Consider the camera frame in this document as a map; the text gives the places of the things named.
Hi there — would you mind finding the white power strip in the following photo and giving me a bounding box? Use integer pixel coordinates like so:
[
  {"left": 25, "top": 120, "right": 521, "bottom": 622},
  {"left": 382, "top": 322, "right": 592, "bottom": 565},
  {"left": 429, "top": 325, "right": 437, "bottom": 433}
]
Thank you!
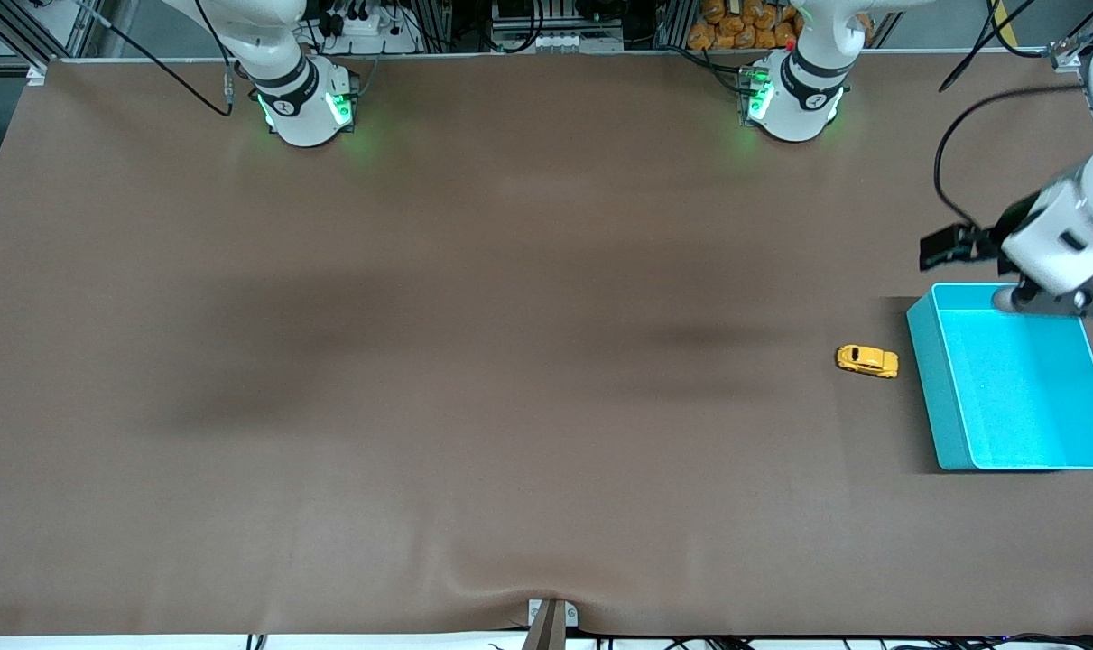
[{"left": 325, "top": 7, "right": 421, "bottom": 55}]

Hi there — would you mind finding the aluminium frame corner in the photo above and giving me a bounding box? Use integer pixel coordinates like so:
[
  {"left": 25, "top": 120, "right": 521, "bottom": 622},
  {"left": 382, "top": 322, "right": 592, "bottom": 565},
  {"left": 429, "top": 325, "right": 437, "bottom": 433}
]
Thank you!
[{"left": 1050, "top": 32, "right": 1093, "bottom": 73}]

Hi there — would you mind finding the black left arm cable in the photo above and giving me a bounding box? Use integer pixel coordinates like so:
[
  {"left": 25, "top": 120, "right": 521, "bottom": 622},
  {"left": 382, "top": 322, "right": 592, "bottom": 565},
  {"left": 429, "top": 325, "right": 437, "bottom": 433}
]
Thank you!
[{"left": 933, "top": 0, "right": 1088, "bottom": 232}]

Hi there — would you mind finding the brown table mat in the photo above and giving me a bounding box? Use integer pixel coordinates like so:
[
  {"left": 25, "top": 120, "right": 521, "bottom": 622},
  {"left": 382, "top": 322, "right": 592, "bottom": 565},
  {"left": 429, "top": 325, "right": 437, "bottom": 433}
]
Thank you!
[{"left": 0, "top": 52, "right": 1093, "bottom": 637}]

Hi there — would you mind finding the turquoise plastic bin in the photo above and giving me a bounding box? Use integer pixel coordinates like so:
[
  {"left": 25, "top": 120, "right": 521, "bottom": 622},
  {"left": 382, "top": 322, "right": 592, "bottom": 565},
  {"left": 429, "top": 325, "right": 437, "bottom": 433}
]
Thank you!
[{"left": 907, "top": 283, "right": 1093, "bottom": 472}]

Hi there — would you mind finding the yellow beetle toy car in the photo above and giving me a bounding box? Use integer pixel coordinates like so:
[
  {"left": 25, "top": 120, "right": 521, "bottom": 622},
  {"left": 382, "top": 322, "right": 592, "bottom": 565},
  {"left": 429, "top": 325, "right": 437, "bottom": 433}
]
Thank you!
[{"left": 837, "top": 344, "right": 899, "bottom": 379}]

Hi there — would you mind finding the pile of orange packs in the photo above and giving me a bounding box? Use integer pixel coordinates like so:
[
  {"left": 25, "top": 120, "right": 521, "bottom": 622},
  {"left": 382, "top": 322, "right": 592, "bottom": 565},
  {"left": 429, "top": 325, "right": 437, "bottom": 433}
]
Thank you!
[{"left": 688, "top": 0, "right": 875, "bottom": 51}]

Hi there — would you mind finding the metal clamp bracket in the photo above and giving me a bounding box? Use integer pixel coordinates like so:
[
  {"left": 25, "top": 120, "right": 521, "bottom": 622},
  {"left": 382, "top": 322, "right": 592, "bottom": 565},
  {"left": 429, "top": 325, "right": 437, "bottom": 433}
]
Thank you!
[{"left": 528, "top": 599, "right": 579, "bottom": 629}]

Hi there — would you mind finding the brown clamp bar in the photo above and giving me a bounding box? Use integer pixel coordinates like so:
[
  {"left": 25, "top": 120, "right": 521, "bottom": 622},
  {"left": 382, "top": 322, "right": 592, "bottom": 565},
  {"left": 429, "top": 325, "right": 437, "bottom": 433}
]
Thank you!
[{"left": 521, "top": 599, "right": 568, "bottom": 650}]

